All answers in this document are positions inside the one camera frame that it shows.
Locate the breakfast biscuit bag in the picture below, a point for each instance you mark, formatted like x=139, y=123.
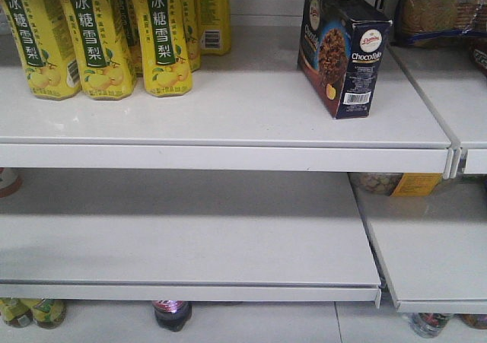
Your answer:
x=423, y=23

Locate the yellow pear drink bottle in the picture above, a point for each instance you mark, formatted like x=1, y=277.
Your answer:
x=214, y=20
x=45, y=47
x=165, y=60
x=101, y=49

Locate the white store shelving unit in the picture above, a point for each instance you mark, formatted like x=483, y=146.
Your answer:
x=237, y=198

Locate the purple cap soda bottle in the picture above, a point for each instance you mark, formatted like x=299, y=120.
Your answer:
x=172, y=314

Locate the yellow biscuit box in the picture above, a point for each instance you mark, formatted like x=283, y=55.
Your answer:
x=416, y=184

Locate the dark blue cookie box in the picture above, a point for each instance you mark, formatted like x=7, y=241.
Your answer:
x=341, y=47

